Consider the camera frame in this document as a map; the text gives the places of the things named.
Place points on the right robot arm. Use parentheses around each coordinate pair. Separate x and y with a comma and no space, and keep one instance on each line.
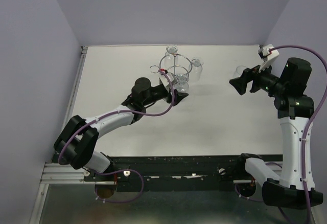
(294,188)

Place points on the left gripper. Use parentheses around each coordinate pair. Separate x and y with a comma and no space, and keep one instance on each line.
(178,96)

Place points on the chrome wine glass rack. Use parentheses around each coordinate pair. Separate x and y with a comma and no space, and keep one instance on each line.
(182,65)

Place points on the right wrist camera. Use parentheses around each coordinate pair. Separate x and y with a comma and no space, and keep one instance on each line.
(268,55)

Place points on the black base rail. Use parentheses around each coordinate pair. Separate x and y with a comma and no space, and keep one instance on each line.
(177,173)

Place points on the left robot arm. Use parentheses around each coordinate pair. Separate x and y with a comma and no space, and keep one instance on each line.
(76,143)

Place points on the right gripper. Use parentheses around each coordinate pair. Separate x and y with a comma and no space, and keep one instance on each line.
(240,83)

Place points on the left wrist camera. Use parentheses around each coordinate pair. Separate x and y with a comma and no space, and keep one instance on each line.
(167,79)

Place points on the aluminium frame rail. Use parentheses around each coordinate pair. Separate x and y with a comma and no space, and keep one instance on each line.
(53,173)

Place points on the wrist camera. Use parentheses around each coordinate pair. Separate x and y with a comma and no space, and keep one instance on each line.
(268,55)
(167,79)

